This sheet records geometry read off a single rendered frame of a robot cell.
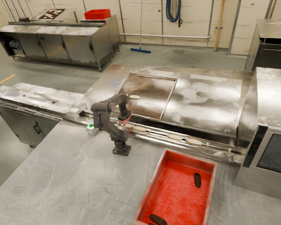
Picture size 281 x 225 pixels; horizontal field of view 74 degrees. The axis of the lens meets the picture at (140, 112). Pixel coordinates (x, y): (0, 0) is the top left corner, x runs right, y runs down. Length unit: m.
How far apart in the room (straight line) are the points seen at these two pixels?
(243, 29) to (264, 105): 3.56
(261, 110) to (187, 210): 0.62
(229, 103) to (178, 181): 0.74
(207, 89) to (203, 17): 3.24
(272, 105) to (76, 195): 1.15
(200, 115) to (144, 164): 0.57
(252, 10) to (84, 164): 3.94
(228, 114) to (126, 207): 0.95
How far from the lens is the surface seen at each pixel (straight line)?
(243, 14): 4.43
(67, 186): 1.35
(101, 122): 0.95
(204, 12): 4.77
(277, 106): 1.04
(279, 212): 1.28
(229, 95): 1.67
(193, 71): 2.24
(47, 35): 4.80
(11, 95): 2.34
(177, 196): 1.17
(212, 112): 1.52
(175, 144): 1.33
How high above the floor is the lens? 1.88
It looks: 40 degrees down
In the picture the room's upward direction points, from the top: 8 degrees counter-clockwise
